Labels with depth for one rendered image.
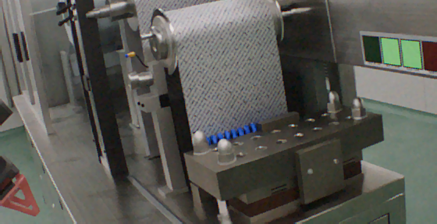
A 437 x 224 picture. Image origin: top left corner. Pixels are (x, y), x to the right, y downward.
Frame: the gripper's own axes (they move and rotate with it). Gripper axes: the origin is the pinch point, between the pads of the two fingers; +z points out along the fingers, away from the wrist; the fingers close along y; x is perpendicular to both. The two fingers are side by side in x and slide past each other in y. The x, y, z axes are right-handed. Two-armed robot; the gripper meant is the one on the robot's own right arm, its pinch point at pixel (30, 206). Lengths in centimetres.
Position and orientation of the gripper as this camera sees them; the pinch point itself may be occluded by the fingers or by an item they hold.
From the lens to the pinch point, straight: 103.3
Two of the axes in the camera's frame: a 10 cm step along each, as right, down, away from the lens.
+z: 5.6, 7.0, 4.4
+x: -6.4, 7.0, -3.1
